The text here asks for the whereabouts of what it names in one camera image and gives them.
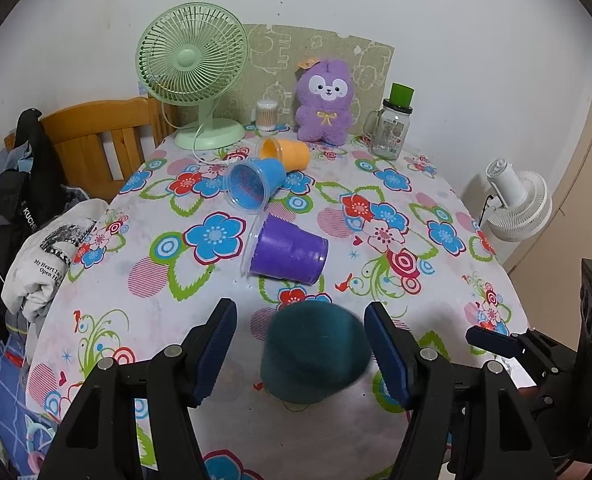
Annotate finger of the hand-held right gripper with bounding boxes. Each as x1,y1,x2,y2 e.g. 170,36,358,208
465,326,579,411

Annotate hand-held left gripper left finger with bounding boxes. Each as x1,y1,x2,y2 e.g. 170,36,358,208
38,298,238,480

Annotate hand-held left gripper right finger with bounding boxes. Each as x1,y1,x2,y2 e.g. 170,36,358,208
363,302,559,480

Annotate teal plastic cup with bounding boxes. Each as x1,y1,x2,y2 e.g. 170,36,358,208
260,302,372,405

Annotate purple plastic cup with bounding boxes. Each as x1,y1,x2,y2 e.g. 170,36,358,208
240,214,329,285

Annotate blue plastic cup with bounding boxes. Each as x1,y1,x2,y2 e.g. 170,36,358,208
224,157,288,216

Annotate orange plastic cup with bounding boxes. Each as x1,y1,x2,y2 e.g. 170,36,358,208
257,136,311,171

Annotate white floor fan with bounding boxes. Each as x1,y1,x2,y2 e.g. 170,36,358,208
477,157,553,243

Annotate white printed t-shirt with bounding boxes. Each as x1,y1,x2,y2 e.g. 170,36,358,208
3,199,109,321

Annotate blue checked mat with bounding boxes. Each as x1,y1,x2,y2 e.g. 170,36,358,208
0,340,62,480

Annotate glass jar mug green lid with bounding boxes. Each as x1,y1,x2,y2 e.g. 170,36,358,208
362,82,415,161

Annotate cotton swab container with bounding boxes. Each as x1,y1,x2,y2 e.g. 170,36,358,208
256,100,278,132

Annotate wooden chair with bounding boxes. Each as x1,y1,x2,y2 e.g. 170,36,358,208
40,96,179,203

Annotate purple plush toy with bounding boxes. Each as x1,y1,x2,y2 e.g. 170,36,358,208
294,58,355,143

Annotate black garment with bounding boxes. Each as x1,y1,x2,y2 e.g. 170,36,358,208
0,109,67,241

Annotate green desk fan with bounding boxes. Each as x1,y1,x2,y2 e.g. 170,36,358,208
136,2,249,151

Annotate green printed cardboard sheet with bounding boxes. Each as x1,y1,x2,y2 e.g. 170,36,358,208
224,23,396,136

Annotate white fan cable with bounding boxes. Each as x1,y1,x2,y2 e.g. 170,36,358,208
192,110,227,166

